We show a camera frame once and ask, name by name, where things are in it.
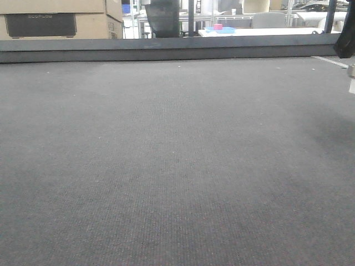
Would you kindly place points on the pink box on tray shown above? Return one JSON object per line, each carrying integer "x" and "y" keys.
{"x": 218, "y": 26}

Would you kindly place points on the dark conveyor side rail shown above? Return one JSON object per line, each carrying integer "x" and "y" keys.
{"x": 160, "y": 49}

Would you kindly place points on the upper cardboard box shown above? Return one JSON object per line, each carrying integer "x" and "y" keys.
{"x": 111, "y": 8}

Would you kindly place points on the black vertical pole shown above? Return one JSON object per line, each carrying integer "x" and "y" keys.
{"x": 191, "y": 17}

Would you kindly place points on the black office chair back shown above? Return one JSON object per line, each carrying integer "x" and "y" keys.
{"x": 163, "y": 18}

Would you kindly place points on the metal valve with white caps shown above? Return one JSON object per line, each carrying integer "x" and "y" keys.
{"x": 351, "y": 74}

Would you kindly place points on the white table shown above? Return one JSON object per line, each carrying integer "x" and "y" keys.
{"x": 264, "y": 31}

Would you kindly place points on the blue tray on table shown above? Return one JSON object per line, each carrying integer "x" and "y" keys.
{"x": 224, "y": 30}

